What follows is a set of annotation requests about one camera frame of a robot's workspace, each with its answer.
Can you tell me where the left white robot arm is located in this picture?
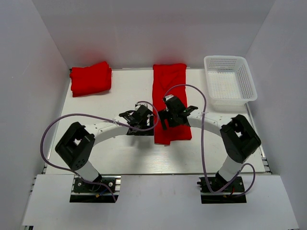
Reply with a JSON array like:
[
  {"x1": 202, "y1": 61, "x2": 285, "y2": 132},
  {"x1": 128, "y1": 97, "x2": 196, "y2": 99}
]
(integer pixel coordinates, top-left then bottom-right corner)
[{"x1": 55, "y1": 104, "x2": 154, "y2": 191}]

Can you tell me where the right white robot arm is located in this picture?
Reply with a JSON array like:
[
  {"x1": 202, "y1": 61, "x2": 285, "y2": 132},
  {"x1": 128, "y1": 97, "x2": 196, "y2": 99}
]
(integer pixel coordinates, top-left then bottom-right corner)
[{"x1": 158, "y1": 95, "x2": 261, "y2": 191}]

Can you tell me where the folded red t shirt stack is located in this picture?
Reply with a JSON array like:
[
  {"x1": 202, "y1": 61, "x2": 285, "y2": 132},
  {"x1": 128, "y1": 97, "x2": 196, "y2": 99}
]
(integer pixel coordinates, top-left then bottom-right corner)
[{"x1": 70, "y1": 61, "x2": 112, "y2": 97}]

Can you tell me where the white plastic basket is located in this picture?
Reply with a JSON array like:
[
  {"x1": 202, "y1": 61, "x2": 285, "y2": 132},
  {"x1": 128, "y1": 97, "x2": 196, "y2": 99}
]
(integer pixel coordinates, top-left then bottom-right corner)
[{"x1": 203, "y1": 55, "x2": 258, "y2": 110}]

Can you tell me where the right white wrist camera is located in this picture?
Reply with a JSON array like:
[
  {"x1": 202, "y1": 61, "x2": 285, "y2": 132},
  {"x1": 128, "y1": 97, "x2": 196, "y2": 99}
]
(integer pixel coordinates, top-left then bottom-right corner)
[{"x1": 163, "y1": 94, "x2": 174, "y2": 102}]

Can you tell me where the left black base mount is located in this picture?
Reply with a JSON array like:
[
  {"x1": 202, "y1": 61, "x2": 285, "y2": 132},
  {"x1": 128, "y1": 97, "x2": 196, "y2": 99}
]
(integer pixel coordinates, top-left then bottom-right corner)
[{"x1": 70, "y1": 176, "x2": 121, "y2": 203}]

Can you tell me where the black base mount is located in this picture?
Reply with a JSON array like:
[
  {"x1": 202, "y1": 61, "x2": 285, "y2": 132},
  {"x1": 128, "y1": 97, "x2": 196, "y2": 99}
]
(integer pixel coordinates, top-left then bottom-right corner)
[
  {"x1": 70, "y1": 176, "x2": 121, "y2": 203},
  {"x1": 197, "y1": 176, "x2": 247, "y2": 204}
]

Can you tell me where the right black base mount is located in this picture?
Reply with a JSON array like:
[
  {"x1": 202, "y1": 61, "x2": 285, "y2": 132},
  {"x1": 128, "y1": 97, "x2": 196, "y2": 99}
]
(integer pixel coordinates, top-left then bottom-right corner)
[{"x1": 197, "y1": 176, "x2": 247, "y2": 204}]

